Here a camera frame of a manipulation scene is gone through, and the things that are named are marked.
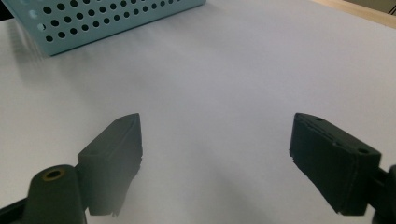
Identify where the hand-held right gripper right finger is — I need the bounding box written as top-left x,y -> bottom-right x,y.
288,112 -> 383,217

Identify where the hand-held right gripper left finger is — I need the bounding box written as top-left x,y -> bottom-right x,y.
77,112 -> 144,217

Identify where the light blue perforated basket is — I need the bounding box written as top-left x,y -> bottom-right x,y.
1,0 -> 207,57

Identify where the wooden table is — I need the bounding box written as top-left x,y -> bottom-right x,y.
311,0 -> 396,31

